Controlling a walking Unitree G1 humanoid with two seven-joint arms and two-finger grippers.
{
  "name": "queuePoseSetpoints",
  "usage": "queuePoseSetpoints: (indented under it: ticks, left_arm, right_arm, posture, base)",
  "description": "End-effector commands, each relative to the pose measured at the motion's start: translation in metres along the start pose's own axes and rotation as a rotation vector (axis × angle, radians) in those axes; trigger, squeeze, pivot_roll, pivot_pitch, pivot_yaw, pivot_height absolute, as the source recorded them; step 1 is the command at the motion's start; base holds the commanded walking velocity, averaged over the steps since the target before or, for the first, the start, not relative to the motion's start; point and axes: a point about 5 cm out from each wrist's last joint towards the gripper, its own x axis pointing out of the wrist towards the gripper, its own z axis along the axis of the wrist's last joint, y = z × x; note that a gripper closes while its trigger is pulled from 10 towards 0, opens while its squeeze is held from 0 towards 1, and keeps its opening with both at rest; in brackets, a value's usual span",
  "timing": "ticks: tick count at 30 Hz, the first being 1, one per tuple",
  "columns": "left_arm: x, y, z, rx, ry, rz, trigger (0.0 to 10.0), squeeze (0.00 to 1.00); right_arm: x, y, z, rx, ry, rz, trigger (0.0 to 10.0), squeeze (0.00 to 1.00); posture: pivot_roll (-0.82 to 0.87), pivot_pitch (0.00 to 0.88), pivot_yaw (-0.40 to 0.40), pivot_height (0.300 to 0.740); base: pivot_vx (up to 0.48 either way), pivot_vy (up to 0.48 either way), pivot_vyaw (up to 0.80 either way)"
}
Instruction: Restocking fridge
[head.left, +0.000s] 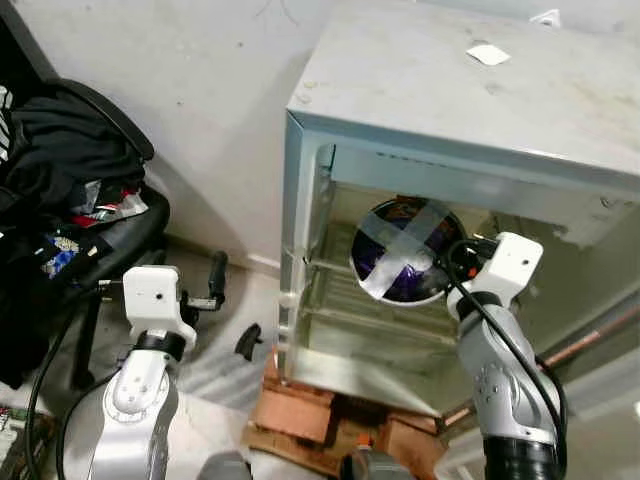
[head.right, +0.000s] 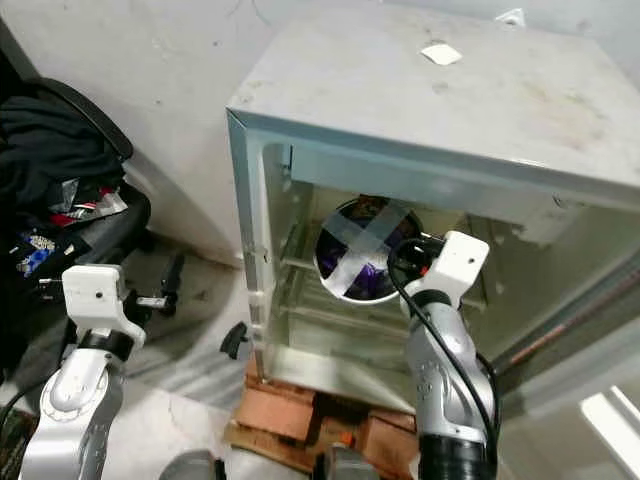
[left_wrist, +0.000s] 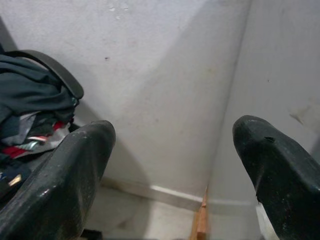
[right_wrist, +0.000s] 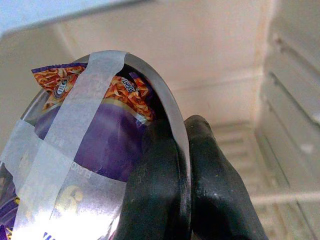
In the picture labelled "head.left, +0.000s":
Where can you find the small white fridge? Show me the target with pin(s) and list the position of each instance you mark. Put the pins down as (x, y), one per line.
(420, 80)

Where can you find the clear fridge shelf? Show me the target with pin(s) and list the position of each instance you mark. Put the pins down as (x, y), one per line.
(380, 325)

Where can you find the blue printed packet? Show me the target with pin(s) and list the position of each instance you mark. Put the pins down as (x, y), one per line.
(63, 255)

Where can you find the grey left robot leg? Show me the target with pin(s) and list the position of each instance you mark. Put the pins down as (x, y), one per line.
(225, 467)

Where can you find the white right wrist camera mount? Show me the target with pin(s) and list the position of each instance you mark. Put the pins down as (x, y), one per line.
(510, 265)

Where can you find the white fridge door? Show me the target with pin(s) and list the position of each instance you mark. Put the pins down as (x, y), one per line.
(605, 420)

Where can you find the purple bowl with grey tape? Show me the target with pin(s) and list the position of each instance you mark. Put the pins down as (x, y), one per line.
(400, 250)

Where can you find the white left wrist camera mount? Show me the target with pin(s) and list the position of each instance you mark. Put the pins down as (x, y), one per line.
(155, 300)

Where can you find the black clothes pile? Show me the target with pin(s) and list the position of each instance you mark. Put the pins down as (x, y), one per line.
(60, 140)

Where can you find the grey robot leg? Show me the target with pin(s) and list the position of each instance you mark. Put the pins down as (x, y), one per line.
(225, 467)
(370, 465)

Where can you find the red white packet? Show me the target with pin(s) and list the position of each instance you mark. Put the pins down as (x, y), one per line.
(115, 205)

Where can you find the black caster wheel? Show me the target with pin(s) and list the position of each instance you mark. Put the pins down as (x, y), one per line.
(248, 342)

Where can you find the white wall socket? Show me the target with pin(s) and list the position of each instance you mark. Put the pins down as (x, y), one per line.
(546, 17)

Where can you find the white paper sticker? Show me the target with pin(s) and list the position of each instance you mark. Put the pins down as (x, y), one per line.
(488, 54)

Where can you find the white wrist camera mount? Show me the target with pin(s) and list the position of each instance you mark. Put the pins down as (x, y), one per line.
(510, 265)
(155, 300)

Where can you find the grey right robot leg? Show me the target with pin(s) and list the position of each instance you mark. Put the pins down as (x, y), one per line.
(370, 465)

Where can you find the black office chair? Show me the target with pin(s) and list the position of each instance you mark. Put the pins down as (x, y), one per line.
(135, 235)

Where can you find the orange brick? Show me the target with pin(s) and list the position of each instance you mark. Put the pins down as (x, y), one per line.
(295, 412)
(412, 445)

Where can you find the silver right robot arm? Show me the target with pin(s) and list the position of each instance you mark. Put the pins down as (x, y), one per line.
(500, 385)

